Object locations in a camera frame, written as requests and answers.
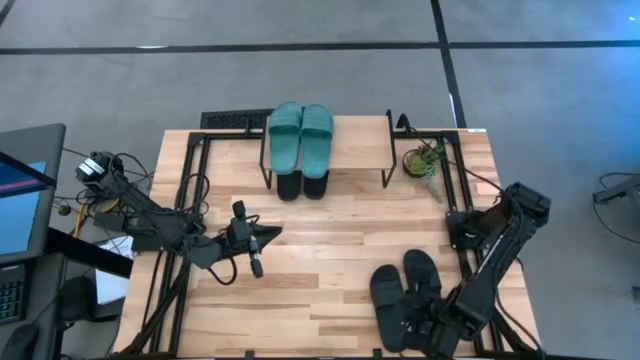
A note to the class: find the black computer mouse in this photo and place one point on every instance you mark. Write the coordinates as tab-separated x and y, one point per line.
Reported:
20	342

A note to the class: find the dark operator desk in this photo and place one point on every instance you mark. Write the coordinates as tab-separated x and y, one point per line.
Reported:
85	252

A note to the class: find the monitor with blue screen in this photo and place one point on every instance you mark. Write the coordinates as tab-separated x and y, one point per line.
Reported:
20	210

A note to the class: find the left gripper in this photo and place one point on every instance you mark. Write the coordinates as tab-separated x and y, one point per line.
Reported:
238	235

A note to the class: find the black rubber slide sandal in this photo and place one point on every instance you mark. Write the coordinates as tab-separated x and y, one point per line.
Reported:
422	270
316	186
290	187
387	300

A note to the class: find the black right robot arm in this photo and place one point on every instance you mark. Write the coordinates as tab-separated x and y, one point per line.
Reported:
480	290

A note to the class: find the potted succulent plant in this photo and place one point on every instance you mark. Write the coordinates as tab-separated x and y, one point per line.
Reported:
415	162

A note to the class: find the black computer keyboard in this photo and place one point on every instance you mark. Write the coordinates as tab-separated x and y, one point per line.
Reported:
11	300

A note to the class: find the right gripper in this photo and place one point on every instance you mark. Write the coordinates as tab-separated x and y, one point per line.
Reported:
425	325

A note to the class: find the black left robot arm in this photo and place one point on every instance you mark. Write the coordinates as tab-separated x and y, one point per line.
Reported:
145	215

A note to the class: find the black aluminium table frame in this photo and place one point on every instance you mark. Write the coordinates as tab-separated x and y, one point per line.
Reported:
225	134

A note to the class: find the black power adapter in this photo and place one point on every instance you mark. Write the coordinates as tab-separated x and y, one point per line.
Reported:
107	221

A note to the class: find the teal rubber slide sandal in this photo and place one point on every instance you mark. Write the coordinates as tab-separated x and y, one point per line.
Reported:
316	145
285	142

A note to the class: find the white paper sheet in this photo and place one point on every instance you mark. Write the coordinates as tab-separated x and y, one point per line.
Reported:
110	287

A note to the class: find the wooden shelf black metal legs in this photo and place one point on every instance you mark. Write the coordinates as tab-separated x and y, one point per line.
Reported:
360	145

